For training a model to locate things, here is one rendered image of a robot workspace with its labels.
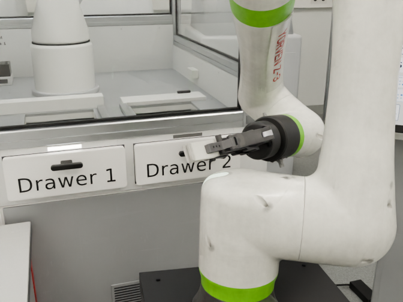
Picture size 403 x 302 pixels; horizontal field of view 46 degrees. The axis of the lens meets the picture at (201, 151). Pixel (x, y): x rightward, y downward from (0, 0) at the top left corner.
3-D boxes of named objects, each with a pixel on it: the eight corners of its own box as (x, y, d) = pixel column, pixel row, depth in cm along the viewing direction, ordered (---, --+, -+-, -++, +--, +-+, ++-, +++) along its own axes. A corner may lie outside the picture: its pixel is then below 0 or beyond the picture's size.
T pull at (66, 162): (83, 168, 115) (83, 162, 115) (51, 171, 113) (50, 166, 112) (82, 163, 118) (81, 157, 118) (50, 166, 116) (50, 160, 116)
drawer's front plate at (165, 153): (240, 172, 133) (241, 135, 129) (137, 186, 125) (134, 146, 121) (237, 170, 135) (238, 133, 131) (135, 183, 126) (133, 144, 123)
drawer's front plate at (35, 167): (127, 187, 124) (125, 147, 120) (8, 202, 116) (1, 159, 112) (126, 184, 126) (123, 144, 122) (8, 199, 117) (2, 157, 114)
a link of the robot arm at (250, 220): (293, 313, 71) (306, 195, 65) (191, 299, 74) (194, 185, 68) (292, 266, 83) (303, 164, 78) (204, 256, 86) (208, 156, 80)
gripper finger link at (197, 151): (217, 156, 82) (220, 155, 82) (191, 162, 77) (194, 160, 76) (211, 140, 82) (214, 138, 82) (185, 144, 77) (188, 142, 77)
